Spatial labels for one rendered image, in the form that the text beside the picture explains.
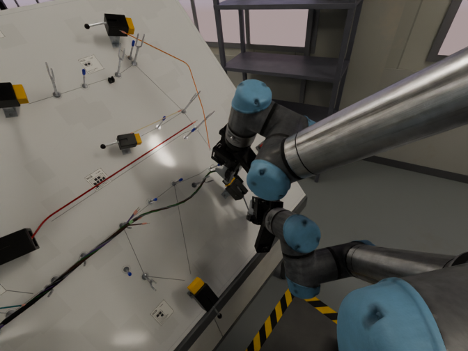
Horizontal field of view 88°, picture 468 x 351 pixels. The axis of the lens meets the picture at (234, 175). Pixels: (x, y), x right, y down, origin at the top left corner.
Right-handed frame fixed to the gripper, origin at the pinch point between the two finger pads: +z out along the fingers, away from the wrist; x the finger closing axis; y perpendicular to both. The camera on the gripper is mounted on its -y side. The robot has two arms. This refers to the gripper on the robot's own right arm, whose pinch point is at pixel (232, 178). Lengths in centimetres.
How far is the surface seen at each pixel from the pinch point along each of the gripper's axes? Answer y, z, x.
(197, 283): -11.4, 6.3, 29.6
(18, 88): 48, -20, 26
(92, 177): 29.0, -2.5, 27.9
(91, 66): 52, -13, 6
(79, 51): 57, -16, 5
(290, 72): 29, 41, -121
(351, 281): -90, 91, -42
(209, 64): 35.9, -5.7, -31.1
